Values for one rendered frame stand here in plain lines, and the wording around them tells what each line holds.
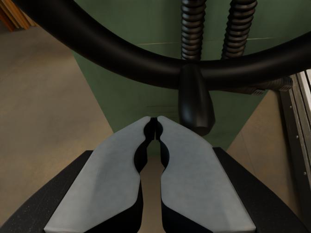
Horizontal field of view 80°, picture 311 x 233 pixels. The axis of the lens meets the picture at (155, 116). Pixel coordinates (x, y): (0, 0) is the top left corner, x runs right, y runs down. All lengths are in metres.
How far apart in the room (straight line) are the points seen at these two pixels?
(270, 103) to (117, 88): 0.86
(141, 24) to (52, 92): 0.96
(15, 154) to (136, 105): 0.75
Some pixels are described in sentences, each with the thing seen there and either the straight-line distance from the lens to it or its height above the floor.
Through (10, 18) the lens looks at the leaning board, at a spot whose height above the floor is 0.08.
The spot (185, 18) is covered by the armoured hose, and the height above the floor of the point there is 0.71.
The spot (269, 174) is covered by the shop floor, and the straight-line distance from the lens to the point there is 0.94.
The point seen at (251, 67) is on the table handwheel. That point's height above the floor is 0.69.
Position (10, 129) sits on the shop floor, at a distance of 1.22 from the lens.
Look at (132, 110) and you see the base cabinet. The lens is 0.53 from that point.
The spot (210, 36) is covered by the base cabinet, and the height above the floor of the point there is 0.60.
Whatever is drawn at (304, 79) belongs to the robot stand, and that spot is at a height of 0.23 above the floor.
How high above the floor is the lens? 0.81
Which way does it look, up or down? 57 degrees down
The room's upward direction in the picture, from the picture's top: 6 degrees counter-clockwise
